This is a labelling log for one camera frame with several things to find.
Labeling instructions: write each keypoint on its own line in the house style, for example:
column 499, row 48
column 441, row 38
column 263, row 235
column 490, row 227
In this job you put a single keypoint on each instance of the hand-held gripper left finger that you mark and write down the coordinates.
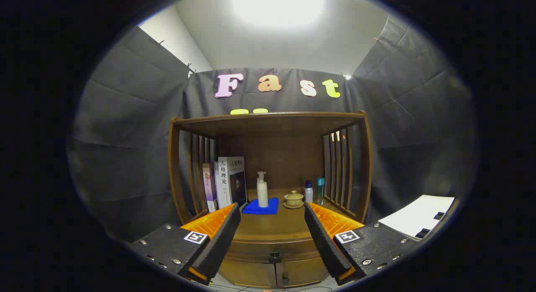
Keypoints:
column 222, row 241

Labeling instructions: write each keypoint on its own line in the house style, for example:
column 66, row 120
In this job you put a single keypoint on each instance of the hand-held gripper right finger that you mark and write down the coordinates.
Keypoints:
column 324, row 241

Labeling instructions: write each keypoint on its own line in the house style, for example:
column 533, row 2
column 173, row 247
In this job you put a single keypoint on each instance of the wooden drawer with black knob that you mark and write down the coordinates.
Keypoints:
column 255, row 250

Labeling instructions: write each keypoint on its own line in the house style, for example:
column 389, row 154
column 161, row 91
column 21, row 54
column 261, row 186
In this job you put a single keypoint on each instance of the wooden countertop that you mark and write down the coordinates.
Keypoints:
column 272, row 225

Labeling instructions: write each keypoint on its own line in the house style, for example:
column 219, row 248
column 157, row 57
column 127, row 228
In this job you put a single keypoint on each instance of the white drawer unit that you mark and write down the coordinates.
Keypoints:
column 414, row 216

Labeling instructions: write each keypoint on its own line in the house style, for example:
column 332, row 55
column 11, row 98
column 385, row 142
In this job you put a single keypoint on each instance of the brown wooden cabinet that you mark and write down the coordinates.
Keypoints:
column 272, row 158

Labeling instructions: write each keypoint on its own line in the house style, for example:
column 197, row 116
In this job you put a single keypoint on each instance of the folded blue cloth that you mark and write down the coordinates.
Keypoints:
column 251, row 208

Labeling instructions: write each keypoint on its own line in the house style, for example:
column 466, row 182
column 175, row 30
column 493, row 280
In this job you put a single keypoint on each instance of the teal slim bottle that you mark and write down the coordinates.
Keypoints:
column 320, row 191

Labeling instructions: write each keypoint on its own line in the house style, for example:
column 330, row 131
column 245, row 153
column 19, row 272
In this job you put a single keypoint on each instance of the white bottle with blue cap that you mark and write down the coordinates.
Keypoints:
column 308, row 193

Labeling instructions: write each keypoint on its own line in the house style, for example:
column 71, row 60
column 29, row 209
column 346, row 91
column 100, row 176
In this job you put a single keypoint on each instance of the beige lidded teacup with saucer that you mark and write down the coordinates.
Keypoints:
column 294, row 198

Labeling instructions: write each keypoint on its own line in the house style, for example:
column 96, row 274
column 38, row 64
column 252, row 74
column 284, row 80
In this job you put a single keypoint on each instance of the thin purple book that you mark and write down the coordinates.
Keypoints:
column 209, row 187

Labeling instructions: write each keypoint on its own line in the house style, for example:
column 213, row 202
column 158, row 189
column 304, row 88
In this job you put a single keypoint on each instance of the white pump bottle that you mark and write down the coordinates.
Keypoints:
column 262, row 193

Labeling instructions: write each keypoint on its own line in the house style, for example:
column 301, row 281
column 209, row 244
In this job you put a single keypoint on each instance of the large white and black book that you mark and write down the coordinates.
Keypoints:
column 234, row 179

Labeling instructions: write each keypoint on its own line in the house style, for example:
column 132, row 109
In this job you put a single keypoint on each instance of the black backdrop cloth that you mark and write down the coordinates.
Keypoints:
column 125, row 137

